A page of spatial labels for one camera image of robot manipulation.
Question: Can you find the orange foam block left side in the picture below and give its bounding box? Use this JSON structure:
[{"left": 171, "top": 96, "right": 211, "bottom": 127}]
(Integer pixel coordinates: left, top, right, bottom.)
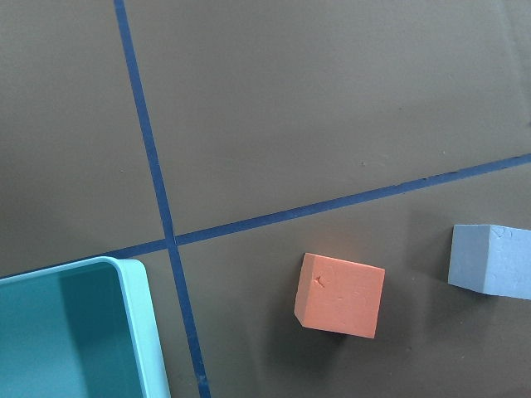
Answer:
[{"left": 294, "top": 253, "right": 385, "bottom": 339}]

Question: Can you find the light blue block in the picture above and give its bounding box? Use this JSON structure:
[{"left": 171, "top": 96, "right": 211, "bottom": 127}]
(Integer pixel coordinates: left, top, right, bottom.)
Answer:
[{"left": 447, "top": 225, "right": 530, "bottom": 300}]

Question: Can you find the teal plastic bin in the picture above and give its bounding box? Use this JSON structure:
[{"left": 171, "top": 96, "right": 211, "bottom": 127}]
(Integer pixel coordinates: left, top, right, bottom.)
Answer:
[{"left": 1, "top": 257, "right": 171, "bottom": 397}]

